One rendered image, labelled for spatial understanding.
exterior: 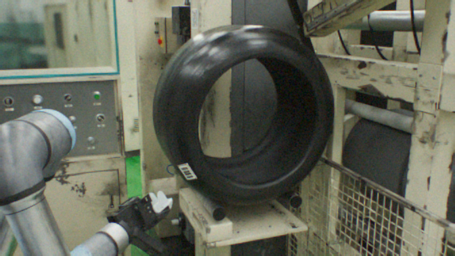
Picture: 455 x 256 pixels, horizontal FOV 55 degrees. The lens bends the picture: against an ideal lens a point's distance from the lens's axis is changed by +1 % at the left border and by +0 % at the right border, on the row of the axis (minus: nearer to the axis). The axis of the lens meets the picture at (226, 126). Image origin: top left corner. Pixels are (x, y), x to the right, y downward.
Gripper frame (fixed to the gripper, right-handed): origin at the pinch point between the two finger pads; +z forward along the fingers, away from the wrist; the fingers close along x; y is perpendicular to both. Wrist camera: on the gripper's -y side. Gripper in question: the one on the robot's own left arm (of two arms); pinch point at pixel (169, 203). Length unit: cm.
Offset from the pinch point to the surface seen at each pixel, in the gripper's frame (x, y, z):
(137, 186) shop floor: 216, -50, 185
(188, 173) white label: 0.6, 3.4, 13.3
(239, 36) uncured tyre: -23, 36, 31
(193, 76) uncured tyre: -11.9, 30.5, 18.3
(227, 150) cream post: 13, -4, 55
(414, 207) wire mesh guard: -56, -26, 31
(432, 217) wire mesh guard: -60, -28, 27
